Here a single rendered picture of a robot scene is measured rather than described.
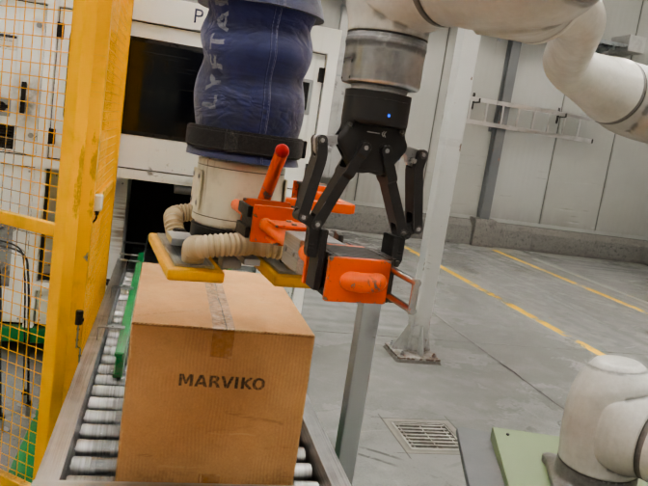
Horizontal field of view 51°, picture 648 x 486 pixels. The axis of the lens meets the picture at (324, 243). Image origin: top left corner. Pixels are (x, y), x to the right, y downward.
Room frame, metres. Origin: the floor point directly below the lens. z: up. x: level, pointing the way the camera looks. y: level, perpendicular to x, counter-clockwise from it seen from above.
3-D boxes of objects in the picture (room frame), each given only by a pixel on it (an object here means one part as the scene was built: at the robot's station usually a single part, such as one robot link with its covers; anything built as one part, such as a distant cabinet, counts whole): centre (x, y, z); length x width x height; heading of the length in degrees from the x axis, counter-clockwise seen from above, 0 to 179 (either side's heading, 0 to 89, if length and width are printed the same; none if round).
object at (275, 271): (1.37, 0.09, 1.14); 0.34 x 0.10 x 0.05; 21
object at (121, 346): (2.78, 0.81, 0.60); 1.60 x 0.10 x 0.09; 14
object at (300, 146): (1.33, 0.18, 1.36); 0.23 x 0.23 x 0.04
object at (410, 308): (0.84, -0.06, 1.24); 0.31 x 0.03 x 0.05; 21
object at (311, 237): (0.76, 0.02, 1.28); 0.03 x 0.01 x 0.05; 110
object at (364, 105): (0.78, -0.04, 1.40); 0.08 x 0.07 x 0.09; 110
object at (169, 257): (1.30, 0.27, 1.14); 0.34 x 0.10 x 0.05; 21
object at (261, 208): (1.10, 0.09, 1.24); 0.10 x 0.08 x 0.06; 111
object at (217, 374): (1.72, 0.26, 0.75); 0.60 x 0.40 x 0.40; 14
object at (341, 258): (0.77, -0.03, 1.24); 0.08 x 0.07 x 0.05; 21
